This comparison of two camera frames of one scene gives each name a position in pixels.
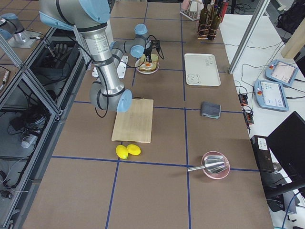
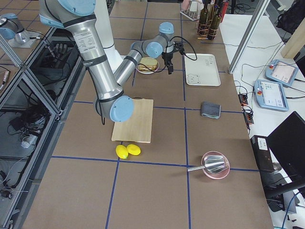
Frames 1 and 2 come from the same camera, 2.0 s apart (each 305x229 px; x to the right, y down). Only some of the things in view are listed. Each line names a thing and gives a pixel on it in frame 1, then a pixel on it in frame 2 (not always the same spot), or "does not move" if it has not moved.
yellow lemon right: [133, 149] does not move
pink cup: [185, 5] does not move
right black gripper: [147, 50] to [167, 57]
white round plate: [137, 64] does not move
